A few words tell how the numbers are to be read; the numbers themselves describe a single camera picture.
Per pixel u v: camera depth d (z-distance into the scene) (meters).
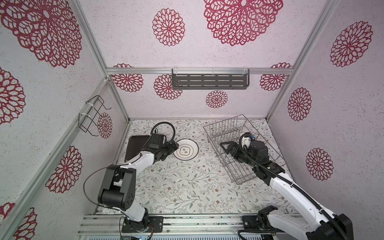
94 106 0.78
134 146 0.97
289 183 0.50
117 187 0.49
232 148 0.68
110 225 0.75
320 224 0.40
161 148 0.78
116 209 0.48
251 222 0.74
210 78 0.93
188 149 1.03
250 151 0.61
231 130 1.06
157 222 0.75
